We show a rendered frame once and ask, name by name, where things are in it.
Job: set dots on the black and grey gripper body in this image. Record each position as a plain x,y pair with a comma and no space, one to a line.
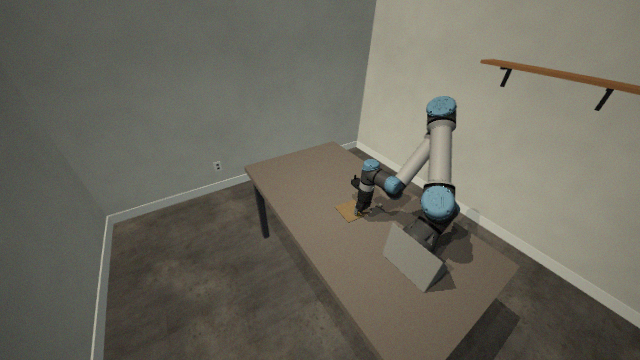
365,194

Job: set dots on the tan square mat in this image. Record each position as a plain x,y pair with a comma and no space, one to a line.
347,211

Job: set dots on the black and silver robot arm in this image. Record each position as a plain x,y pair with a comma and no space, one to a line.
438,199

